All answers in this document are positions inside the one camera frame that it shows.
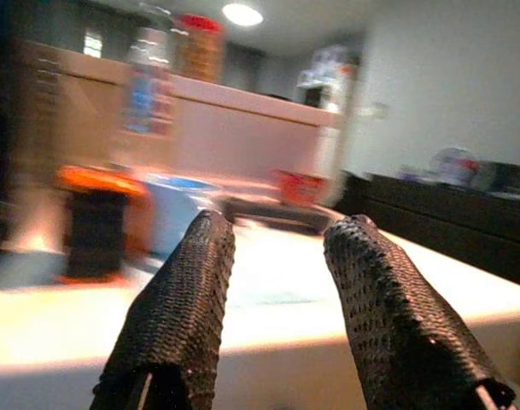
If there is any beige raised counter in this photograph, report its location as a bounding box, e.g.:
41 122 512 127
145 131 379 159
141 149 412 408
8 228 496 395
11 42 346 206

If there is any bottle with blue label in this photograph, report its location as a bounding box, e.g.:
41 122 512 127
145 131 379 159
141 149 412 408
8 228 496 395
122 25 175 138

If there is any black jar with orange lid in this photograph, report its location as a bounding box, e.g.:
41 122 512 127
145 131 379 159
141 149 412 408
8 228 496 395
56 166 152 283

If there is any blue and white cup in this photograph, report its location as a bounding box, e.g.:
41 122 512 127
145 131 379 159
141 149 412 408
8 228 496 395
146 174 220 261

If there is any round ceiling light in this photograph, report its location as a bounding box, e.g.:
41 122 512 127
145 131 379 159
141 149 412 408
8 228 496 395
222 3 264 27

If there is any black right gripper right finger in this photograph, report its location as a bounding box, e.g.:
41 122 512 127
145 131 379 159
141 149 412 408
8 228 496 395
322 214 517 410

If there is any white appliance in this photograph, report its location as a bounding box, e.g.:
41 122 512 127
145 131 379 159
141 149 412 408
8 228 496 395
297 46 359 112

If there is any dark sideboard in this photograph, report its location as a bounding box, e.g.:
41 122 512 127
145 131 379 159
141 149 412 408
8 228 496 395
340 170 520 291

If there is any small red box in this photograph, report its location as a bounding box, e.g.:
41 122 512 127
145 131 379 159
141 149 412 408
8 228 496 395
276 170 324 206

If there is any jar with red lid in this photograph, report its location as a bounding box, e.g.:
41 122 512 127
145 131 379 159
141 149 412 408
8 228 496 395
173 15 225 82

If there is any black tray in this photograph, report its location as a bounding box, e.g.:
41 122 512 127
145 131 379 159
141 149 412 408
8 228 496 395
220 198 333 234

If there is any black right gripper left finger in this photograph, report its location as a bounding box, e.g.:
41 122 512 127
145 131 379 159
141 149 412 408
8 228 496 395
91 208 237 410

